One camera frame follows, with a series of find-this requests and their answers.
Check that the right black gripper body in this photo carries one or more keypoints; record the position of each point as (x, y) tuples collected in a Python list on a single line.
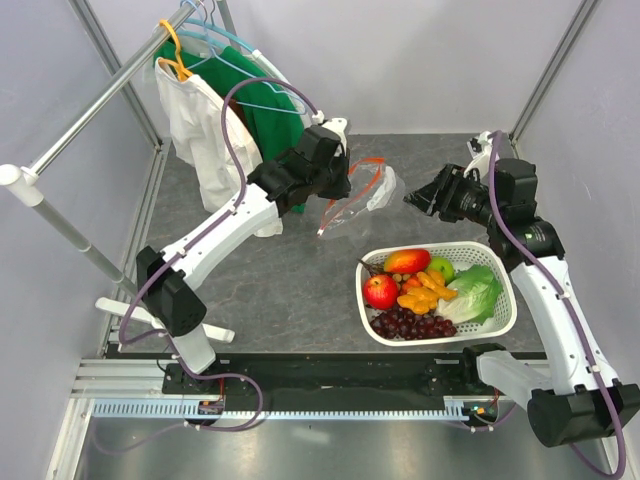
[(465, 198)]

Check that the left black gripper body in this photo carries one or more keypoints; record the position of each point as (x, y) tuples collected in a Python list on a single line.
[(332, 184)]

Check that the clear zip top bag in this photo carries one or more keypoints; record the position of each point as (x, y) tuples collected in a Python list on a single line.
[(375, 186)]

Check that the red yellow mango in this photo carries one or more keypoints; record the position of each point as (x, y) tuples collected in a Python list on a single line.
[(407, 261)]

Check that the brown longan cluster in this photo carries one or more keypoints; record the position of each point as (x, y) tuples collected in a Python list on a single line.
[(377, 269)]

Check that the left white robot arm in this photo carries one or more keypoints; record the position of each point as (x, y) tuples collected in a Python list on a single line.
[(168, 279)]

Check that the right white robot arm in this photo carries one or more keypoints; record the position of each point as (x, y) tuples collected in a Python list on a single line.
[(582, 398)]

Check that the white plastic basket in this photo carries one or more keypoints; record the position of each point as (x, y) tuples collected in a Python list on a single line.
[(462, 255)]

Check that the green apple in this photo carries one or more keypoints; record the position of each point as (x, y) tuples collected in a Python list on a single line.
[(444, 267)]

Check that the green shirt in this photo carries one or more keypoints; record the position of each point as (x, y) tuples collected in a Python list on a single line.
[(270, 120)]

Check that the green lettuce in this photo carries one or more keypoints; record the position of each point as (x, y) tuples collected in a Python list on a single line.
[(478, 290)]

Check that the yellow ginger root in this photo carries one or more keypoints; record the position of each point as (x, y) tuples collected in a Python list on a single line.
[(422, 292)]

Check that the red apple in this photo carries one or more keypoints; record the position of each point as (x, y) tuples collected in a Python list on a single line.
[(380, 292)]

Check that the brown garment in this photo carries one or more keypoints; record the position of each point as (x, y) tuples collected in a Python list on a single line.
[(235, 109)]

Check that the purple grape bunch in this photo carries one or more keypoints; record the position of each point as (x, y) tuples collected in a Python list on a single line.
[(401, 324)]

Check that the white shirt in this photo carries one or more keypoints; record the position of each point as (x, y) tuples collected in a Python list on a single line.
[(200, 150)]

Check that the metal clothes rack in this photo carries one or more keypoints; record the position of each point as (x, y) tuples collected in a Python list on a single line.
[(50, 70)]

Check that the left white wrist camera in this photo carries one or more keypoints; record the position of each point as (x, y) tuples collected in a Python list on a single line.
[(338, 125)]

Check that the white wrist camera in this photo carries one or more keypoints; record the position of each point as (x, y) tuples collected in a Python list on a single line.
[(480, 148), (338, 125)]

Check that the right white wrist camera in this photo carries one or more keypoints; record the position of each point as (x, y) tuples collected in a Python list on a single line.
[(480, 148)]

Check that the blue wire hanger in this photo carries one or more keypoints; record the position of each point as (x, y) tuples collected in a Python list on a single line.
[(223, 56)]

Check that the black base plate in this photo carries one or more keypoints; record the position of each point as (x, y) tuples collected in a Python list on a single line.
[(354, 379)]

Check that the grey cable duct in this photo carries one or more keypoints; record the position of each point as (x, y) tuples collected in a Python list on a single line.
[(192, 409)]

